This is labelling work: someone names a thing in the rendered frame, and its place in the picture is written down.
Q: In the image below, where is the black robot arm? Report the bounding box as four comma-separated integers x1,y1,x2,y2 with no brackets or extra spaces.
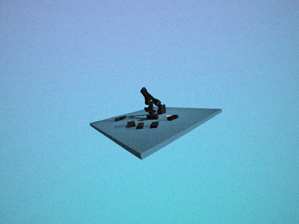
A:
140,87,162,107

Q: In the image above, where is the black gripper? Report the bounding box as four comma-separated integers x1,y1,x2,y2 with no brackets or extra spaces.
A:
145,105,156,114

